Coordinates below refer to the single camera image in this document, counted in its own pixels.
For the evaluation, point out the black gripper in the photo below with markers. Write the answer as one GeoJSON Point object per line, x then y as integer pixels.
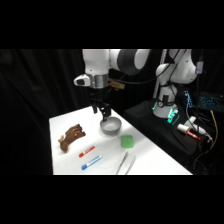
{"type": "Point", "coordinates": [98, 97]}

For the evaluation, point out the red pen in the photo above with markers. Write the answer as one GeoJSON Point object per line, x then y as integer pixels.
{"type": "Point", "coordinates": [87, 151]}

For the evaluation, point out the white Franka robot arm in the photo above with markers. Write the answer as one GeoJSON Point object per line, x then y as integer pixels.
{"type": "Point", "coordinates": [96, 61]}

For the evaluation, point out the blue pen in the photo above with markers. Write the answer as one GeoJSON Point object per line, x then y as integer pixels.
{"type": "Point", "coordinates": [91, 162]}

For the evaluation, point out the grey metal bowl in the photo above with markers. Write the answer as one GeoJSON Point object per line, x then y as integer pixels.
{"type": "Point", "coordinates": [110, 126]}

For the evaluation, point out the brown plush toy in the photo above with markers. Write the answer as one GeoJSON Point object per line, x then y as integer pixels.
{"type": "Point", "coordinates": [70, 136]}

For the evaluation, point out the green square sponge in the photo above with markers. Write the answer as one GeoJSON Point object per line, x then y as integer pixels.
{"type": "Point", "coordinates": [127, 141]}

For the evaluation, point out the metal tweezers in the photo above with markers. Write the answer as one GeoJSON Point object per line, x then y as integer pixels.
{"type": "Point", "coordinates": [125, 164]}

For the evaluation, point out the black robot stand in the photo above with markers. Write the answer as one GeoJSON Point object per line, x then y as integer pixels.
{"type": "Point", "coordinates": [160, 131]}

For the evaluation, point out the black curtain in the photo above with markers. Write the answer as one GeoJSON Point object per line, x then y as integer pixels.
{"type": "Point", "coordinates": [33, 100]}

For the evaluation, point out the green lit controller box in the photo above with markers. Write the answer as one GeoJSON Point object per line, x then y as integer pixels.
{"type": "Point", "coordinates": [173, 116]}

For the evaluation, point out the blue backlit keyboard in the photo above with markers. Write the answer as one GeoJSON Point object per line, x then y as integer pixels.
{"type": "Point", "coordinates": [209, 101]}

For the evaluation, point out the brown wrist mount plate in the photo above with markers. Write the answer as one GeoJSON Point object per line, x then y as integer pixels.
{"type": "Point", "coordinates": [116, 84]}

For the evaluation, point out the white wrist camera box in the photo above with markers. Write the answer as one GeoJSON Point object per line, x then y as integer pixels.
{"type": "Point", "coordinates": [81, 80]}

